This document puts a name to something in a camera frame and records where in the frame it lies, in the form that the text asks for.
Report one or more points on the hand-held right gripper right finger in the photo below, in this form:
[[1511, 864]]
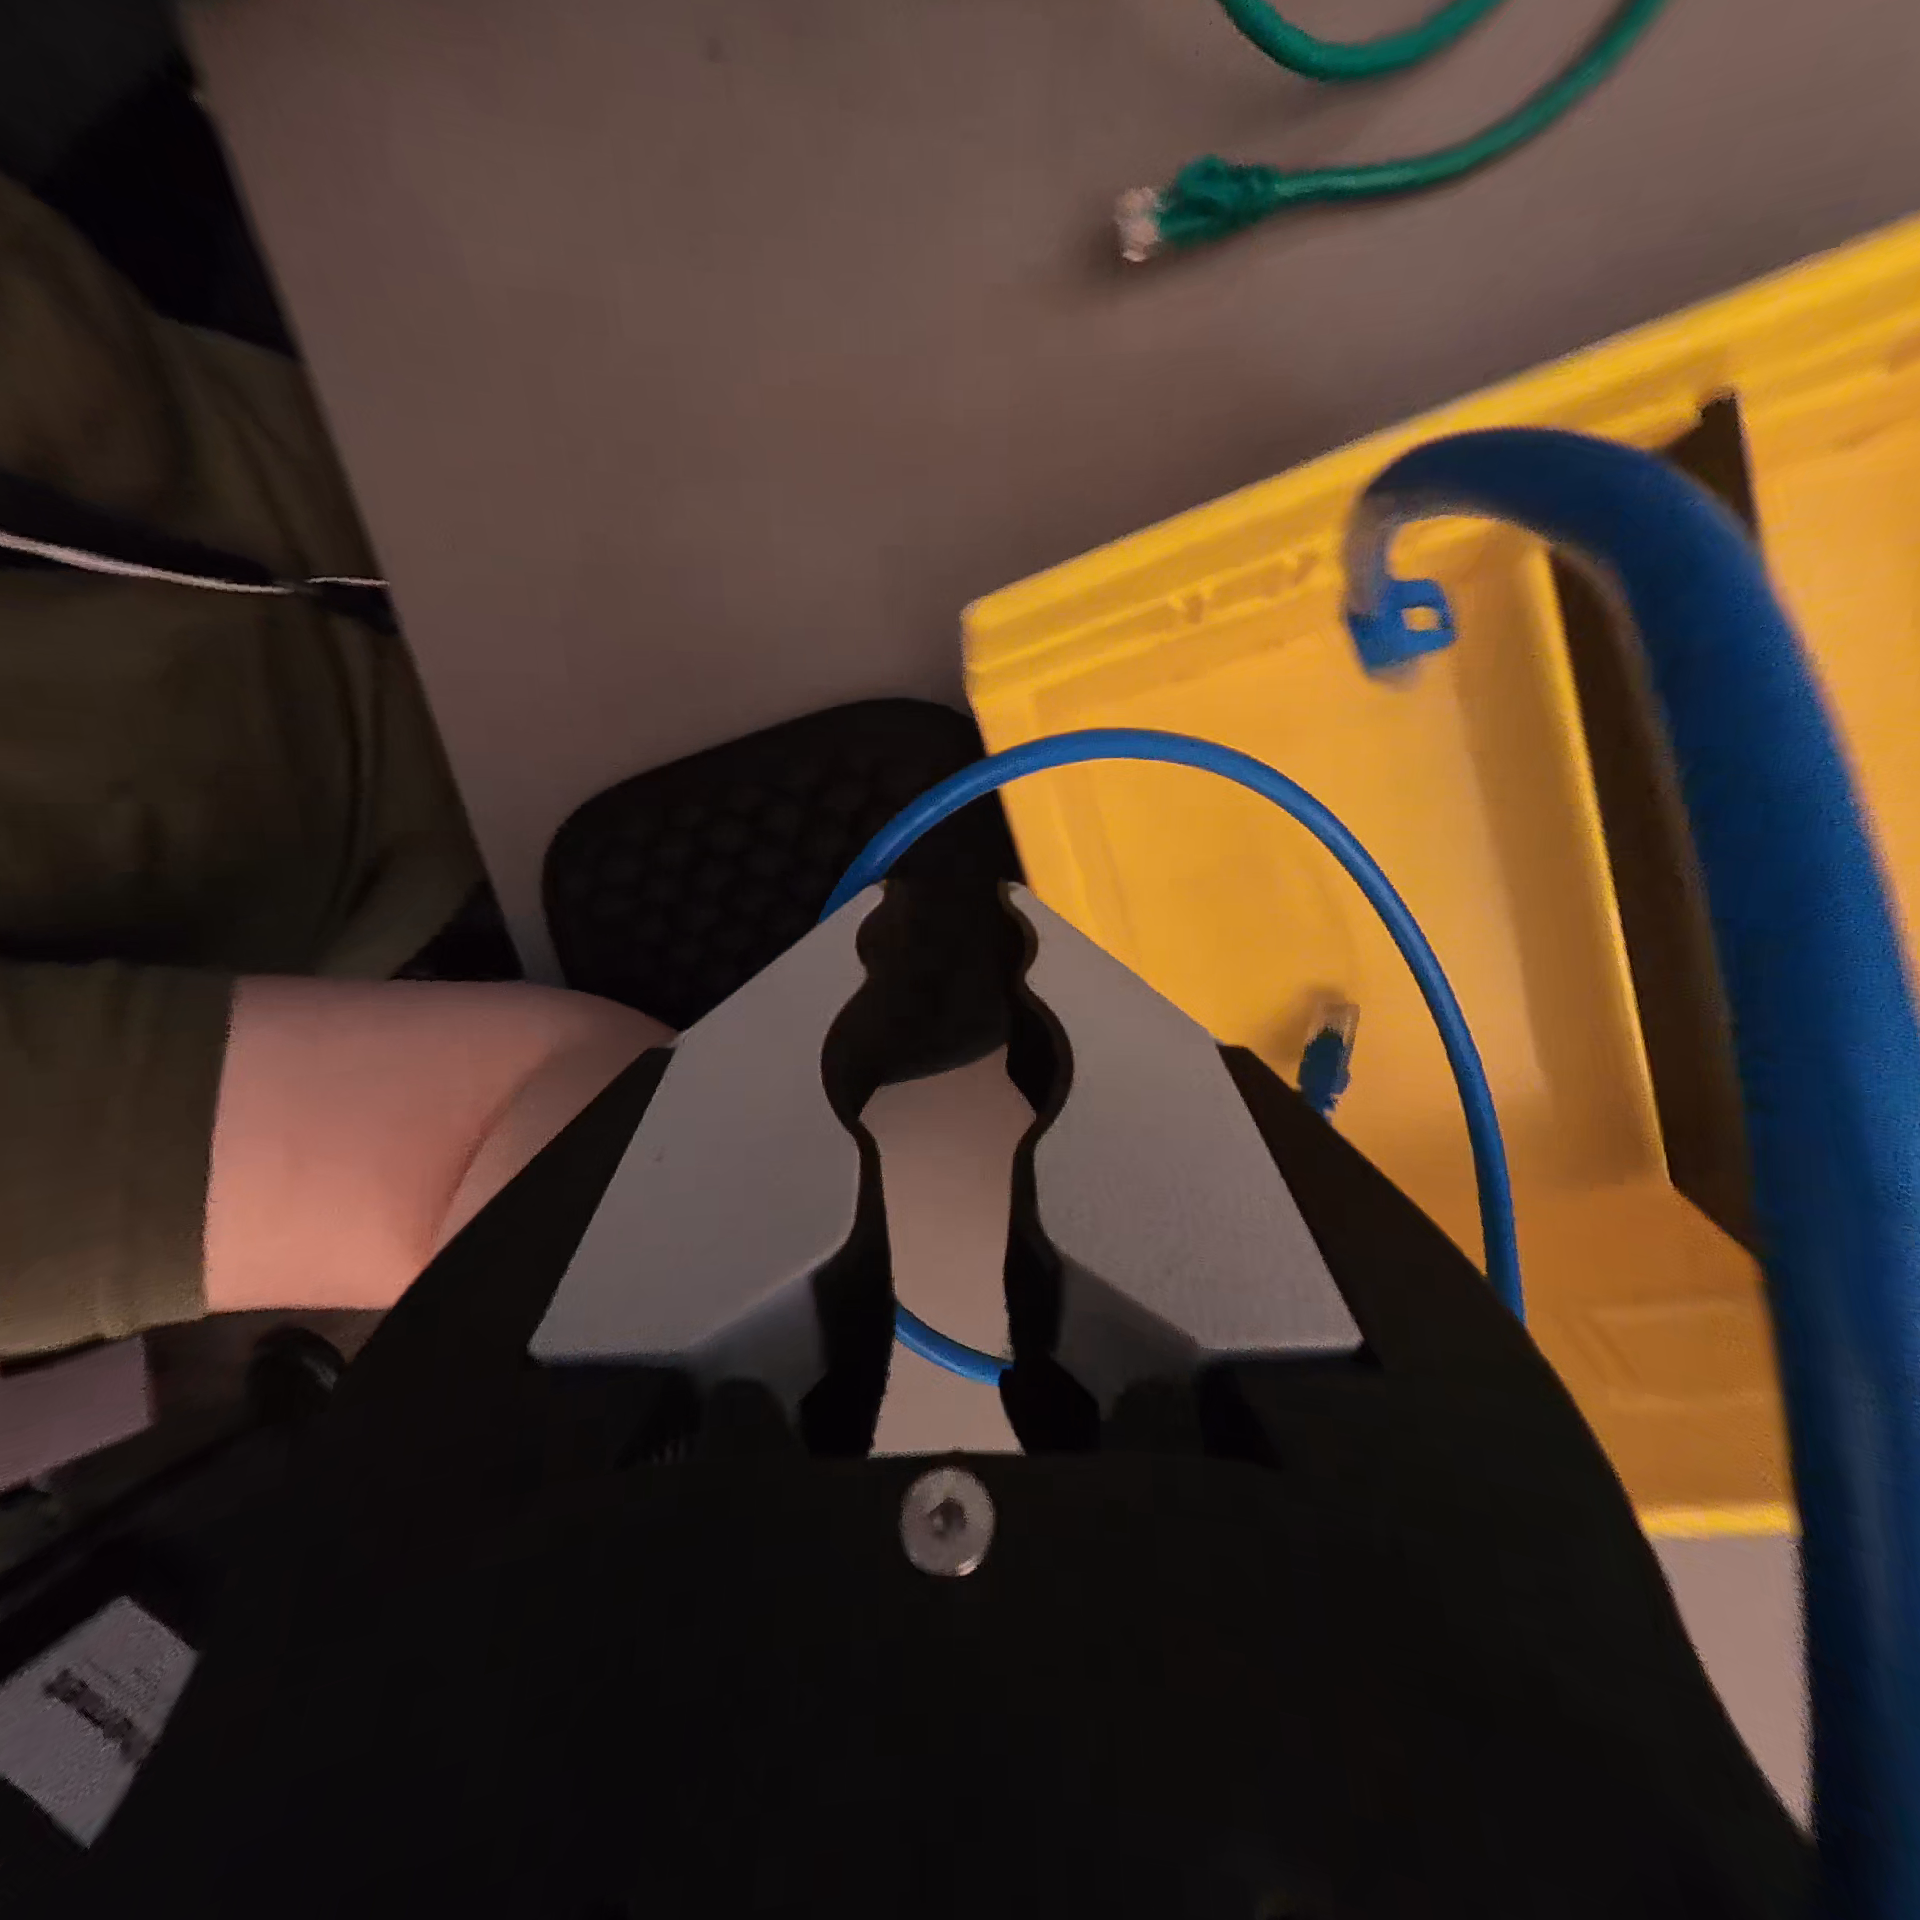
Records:
[[1187, 1201]]

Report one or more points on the yellow plastic bin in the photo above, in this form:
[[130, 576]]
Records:
[[1199, 675]]

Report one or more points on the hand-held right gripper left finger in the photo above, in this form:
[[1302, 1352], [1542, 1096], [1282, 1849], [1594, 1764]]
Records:
[[708, 1201]]

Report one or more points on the person's left forearm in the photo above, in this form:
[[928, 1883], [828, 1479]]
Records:
[[377, 1124]]

